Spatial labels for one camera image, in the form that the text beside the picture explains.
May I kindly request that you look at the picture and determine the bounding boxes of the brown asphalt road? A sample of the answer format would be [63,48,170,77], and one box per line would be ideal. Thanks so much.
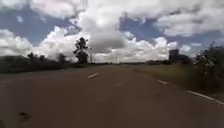
[0,64,224,128]

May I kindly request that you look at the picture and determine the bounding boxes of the dark low vegetation strip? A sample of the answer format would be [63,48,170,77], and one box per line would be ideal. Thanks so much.
[0,52,94,75]

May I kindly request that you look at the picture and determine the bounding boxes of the dark roadside bushes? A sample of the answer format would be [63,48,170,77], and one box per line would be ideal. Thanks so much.
[193,44,224,94]

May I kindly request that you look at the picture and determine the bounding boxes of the dark blocky building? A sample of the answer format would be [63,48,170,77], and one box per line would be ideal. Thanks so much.
[168,48,193,65]

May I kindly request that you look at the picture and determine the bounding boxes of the white dashed centre line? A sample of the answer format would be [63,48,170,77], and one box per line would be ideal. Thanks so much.
[87,72,99,80]

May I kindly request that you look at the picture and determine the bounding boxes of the dry grass verge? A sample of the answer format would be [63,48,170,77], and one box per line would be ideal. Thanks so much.
[129,63,201,91]

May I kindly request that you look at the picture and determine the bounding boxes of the tall dark tree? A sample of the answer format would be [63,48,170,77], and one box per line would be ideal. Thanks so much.
[73,36,90,65]

